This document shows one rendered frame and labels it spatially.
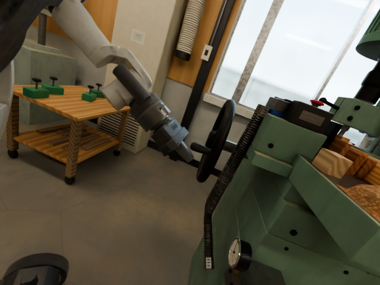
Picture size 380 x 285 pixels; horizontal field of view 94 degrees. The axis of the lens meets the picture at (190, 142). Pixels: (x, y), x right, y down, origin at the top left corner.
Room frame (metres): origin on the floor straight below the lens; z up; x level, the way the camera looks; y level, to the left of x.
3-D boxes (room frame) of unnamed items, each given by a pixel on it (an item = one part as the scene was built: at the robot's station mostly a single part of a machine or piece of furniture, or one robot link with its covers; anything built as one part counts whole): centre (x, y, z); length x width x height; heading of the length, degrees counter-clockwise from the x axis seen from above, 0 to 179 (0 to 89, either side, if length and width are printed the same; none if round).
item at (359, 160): (0.48, -0.36, 0.93); 0.16 x 0.02 x 0.05; 179
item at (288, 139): (0.49, -0.22, 0.91); 0.15 x 0.14 x 0.09; 179
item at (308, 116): (0.48, -0.22, 0.99); 0.13 x 0.11 x 0.06; 179
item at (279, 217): (0.56, -0.54, 0.76); 0.57 x 0.45 x 0.09; 89
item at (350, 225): (0.49, -0.31, 0.87); 0.61 x 0.30 x 0.06; 179
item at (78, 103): (1.31, 0.92, 0.32); 0.66 x 0.57 x 0.64; 175
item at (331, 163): (0.35, -0.28, 0.92); 0.04 x 0.03 x 0.04; 5
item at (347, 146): (0.52, -0.33, 0.93); 0.24 x 0.01 x 0.06; 179
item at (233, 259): (0.31, -0.20, 0.65); 0.06 x 0.04 x 0.08; 179
